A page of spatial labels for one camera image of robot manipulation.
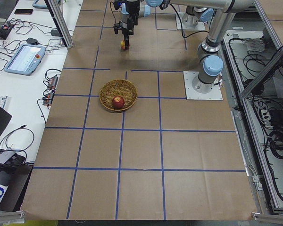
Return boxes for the aluminium frame post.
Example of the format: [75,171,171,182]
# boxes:
[45,0,74,49]

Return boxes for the black box on desk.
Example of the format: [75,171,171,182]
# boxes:
[0,165,33,212]

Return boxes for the dark red apple in basket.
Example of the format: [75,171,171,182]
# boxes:
[112,96,125,110]

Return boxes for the white keyboard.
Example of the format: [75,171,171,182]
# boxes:
[0,96,9,109]

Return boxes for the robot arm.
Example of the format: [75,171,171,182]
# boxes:
[112,0,253,88]
[110,0,214,50]

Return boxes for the woven wicker basket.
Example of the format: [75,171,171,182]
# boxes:
[99,79,137,112]

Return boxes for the black power adapter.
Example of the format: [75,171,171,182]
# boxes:
[26,38,39,45]

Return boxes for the black smartphone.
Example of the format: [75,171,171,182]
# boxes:
[14,8,33,15]

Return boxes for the blue teach pendant tablet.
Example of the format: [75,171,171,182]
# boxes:
[4,44,45,76]

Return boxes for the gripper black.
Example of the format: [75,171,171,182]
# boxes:
[112,0,129,10]
[113,14,138,43]

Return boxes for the yellow-red apple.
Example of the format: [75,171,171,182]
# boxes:
[121,40,130,50]

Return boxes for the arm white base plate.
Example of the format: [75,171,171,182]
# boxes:
[183,71,223,101]
[175,12,213,31]

